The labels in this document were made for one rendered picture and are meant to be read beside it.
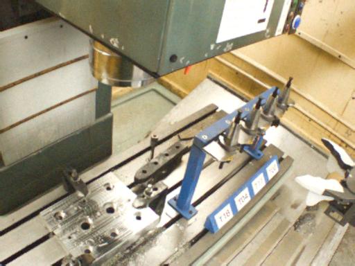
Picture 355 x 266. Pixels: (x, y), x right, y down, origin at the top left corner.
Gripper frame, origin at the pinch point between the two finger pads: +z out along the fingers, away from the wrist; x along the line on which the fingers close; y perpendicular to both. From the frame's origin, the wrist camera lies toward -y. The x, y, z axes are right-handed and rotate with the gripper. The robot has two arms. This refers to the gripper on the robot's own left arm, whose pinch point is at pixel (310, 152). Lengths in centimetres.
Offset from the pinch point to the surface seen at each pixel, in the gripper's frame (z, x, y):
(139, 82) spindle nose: 32.1, -11.5, -1.4
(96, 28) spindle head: 33.5, -21.3, -14.5
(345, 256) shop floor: -64, 122, 145
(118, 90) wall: 119, 62, 78
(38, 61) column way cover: 82, -9, 16
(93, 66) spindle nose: 40.0, -16.5, -3.0
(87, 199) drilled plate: 46, -16, 46
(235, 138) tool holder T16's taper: 20.8, 15.0, 20.2
